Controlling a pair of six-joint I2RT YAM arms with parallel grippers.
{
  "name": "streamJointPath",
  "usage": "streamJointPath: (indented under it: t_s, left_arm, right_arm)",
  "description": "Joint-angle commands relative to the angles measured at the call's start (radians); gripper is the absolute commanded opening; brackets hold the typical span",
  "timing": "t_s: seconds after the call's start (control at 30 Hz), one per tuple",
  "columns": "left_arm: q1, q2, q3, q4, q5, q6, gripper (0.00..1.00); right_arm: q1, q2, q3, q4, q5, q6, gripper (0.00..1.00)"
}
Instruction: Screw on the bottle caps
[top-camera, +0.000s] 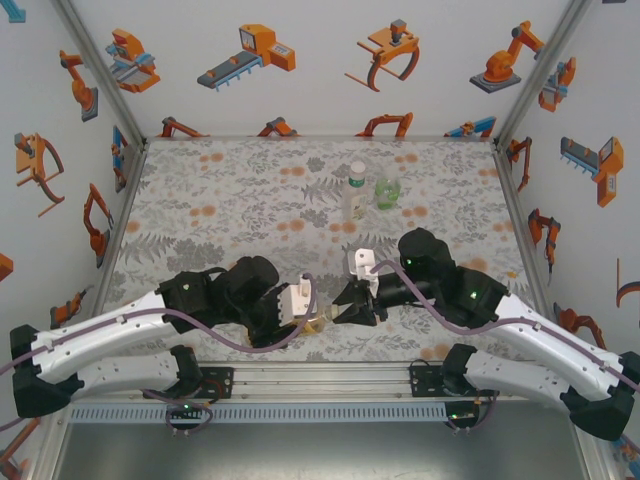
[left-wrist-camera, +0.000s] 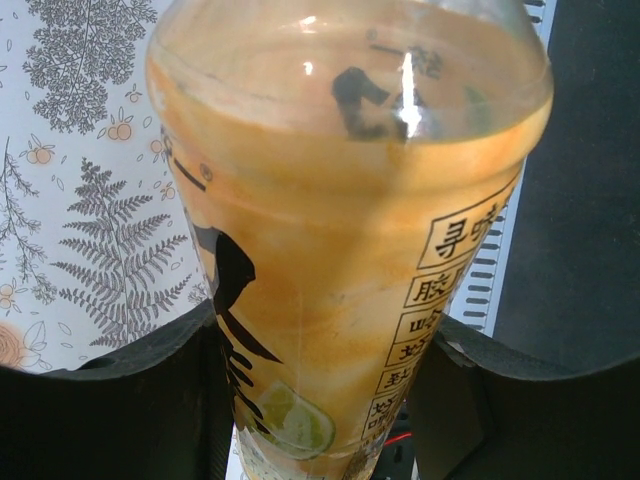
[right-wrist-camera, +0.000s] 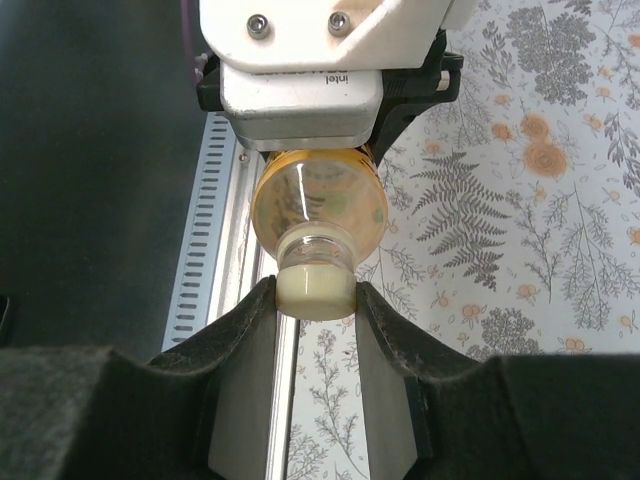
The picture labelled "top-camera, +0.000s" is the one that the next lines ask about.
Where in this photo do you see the yellow label plastic bottle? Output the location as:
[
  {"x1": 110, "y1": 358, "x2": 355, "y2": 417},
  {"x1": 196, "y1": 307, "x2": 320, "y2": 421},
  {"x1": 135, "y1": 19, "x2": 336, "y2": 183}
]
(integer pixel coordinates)
[{"x1": 293, "y1": 303, "x2": 342, "y2": 337}]

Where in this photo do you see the green label plastic bottle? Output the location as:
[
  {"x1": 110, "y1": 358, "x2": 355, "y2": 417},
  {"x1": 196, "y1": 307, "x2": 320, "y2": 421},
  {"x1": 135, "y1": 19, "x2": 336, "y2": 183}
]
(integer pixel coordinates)
[{"x1": 374, "y1": 171, "x2": 403, "y2": 212}]

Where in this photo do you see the white label plastic bottle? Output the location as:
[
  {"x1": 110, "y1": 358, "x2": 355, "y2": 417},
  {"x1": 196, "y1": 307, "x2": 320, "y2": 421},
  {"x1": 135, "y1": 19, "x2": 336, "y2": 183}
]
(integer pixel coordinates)
[{"x1": 341, "y1": 159, "x2": 370, "y2": 221}]

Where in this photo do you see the floral patterned tablecloth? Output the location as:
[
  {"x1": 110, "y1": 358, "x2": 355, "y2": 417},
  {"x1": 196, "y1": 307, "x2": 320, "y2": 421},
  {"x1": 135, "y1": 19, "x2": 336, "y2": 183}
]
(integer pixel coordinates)
[{"x1": 84, "y1": 138, "x2": 557, "y2": 364}]

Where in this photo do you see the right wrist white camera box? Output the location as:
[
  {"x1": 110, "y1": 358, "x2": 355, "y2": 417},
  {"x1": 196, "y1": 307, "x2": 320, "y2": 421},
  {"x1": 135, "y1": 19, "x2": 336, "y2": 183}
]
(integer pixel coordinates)
[{"x1": 347, "y1": 248, "x2": 387, "y2": 285}]

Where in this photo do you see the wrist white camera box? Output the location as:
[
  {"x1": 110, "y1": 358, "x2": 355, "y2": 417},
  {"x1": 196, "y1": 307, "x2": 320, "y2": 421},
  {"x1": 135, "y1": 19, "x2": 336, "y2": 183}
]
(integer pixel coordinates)
[
  {"x1": 276, "y1": 279, "x2": 319, "y2": 330},
  {"x1": 347, "y1": 248, "x2": 387, "y2": 285}
]

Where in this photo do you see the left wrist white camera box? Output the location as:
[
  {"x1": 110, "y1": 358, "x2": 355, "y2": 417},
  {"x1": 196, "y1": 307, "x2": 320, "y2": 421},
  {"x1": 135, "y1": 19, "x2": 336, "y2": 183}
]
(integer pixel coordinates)
[{"x1": 276, "y1": 279, "x2": 319, "y2": 330}]

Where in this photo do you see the wide aluminium frame rail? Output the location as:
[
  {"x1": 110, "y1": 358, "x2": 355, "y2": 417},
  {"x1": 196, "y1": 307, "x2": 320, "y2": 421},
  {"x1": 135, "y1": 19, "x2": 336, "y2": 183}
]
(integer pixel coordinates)
[{"x1": 47, "y1": 360, "x2": 594, "y2": 404}]

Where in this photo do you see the slotted white cable duct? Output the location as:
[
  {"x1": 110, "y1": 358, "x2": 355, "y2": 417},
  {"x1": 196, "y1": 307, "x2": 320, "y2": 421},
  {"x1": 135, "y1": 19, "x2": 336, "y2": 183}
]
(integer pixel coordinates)
[{"x1": 67, "y1": 403, "x2": 449, "y2": 424}]

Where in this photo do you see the aluminium table side rail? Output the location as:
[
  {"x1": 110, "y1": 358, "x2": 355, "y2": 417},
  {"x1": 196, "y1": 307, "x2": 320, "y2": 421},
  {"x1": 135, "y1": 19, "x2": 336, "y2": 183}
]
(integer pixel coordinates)
[
  {"x1": 492, "y1": 141, "x2": 574, "y2": 362},
  {"x1": 74, "y1": 141, "x2": 150, "y2": 351}
]

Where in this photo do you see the thin aluminium table rail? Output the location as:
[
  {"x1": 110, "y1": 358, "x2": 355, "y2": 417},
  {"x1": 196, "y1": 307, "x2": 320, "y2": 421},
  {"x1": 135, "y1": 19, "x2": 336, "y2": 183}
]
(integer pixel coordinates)
[{"x1": 143, "y1": 133, "x2": 497, "y2": 143}]

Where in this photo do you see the grey metal bracket plate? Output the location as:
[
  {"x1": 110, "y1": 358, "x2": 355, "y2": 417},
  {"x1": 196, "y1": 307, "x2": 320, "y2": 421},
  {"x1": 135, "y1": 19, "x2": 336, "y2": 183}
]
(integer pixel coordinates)
[{"x1": 113, "y1": 143, "x2": 137, "y2": 194}]

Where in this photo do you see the aluminium frame post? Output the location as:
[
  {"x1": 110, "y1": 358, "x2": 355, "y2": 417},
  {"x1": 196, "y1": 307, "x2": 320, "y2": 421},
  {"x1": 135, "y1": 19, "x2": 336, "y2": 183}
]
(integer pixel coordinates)
[
  {"x1": 492, "y1": 0, "x2": 594, "y2": 149},
  {"x1": 51, "y1": 0, "x2": 149, "y2": 151}
]

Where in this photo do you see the aluminium frame leg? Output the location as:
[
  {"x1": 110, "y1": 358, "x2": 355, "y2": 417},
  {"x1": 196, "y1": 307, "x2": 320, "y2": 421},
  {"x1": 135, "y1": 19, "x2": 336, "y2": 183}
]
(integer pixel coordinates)
[
  {"x1": 567, "y1": 399, "x2": 619, "y2": 480},
  {"x1": 27, "y1": 405, "x2": 71, "y2": 480}
]

